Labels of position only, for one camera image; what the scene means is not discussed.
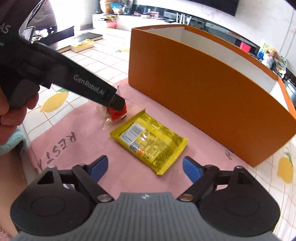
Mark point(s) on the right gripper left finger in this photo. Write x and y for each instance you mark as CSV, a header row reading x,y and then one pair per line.
x,y
87,178

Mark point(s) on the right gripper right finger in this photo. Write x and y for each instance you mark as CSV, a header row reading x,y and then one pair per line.
x,y
202,178

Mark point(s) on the yellow snack packet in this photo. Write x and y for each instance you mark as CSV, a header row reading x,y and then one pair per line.
x,y
150,141

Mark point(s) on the clear red pastry packet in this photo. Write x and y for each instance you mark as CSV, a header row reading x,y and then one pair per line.
x,y
114,111

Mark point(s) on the person left hand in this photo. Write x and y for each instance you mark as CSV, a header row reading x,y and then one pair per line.
x,y
12,118

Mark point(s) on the pink table mat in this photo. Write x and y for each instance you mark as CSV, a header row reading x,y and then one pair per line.
x,y
75,135

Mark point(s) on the yellow tissue pack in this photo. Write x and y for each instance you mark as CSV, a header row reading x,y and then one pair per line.
x,y
81,46

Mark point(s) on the lemon print tablecloth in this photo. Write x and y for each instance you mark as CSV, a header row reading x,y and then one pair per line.
x,y
109,59

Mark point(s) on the orange cardboard box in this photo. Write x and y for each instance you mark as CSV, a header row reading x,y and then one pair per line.
x,y
215,86

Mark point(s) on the pink storage box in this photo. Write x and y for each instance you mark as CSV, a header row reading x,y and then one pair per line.
x,y
111,24

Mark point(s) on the gold vase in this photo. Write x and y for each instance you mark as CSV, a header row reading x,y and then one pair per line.
x,y
111,6

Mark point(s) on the white tv console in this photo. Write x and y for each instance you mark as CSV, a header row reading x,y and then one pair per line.
x,y
124,22

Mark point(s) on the red box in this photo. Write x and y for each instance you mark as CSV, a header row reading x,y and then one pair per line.
x,y
245,47

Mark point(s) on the teddy bear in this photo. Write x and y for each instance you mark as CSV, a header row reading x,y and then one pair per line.
x,y
270,58

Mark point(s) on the white wifi router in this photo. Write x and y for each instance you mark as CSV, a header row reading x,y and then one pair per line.
x,y
183,18

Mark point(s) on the wall television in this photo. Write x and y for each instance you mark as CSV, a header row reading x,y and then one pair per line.
x,y
226,6

